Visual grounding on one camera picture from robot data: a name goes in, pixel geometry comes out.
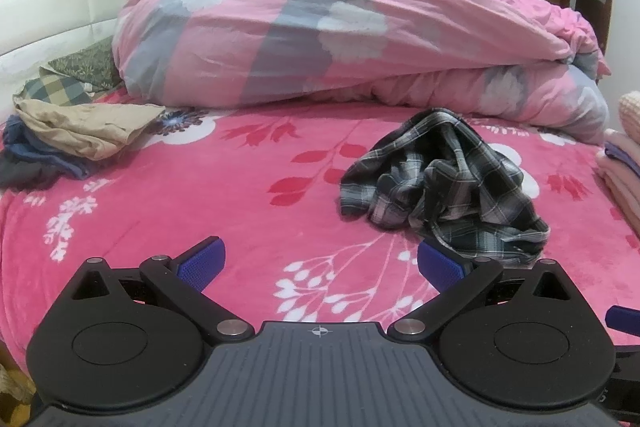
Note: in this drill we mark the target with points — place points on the dark grey garment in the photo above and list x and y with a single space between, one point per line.
25 172

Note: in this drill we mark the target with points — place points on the pink grey floral quilt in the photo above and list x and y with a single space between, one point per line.
310 47

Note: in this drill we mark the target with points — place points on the pale pink folded garment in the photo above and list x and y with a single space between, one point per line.
620 139

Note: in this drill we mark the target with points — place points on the purple blue folded garment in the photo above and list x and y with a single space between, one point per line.
620 154

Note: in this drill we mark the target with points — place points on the checked pillow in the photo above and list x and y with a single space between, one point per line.
50 87

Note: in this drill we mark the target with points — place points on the black white plaid shirt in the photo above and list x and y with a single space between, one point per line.
450 187

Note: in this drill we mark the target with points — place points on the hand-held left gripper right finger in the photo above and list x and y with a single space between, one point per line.
440 267

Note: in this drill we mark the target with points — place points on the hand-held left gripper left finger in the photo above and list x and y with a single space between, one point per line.
202 264

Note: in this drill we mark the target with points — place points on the pink floral bed blanket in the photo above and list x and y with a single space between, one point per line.
200 187

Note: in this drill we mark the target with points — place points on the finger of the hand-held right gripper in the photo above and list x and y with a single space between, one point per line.
622 319

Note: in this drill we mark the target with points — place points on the beige crumpled garment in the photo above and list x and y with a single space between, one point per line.
90 127

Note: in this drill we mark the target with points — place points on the blue denim garment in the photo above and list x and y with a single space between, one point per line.
45 154

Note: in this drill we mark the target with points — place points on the green patterned pillow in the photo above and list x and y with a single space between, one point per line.
90 62

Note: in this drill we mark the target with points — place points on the stack of folded towels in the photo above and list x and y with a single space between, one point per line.
622 192

